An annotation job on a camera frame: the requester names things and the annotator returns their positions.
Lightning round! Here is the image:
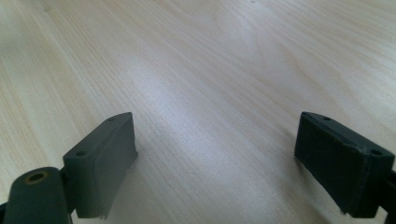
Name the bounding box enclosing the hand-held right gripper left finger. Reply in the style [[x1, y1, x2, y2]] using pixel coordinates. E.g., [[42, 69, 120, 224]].
[[63, 112, 139, 219]]

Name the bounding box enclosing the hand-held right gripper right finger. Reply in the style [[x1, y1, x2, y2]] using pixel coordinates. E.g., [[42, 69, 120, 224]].
[[293, 111, 396, 218]]

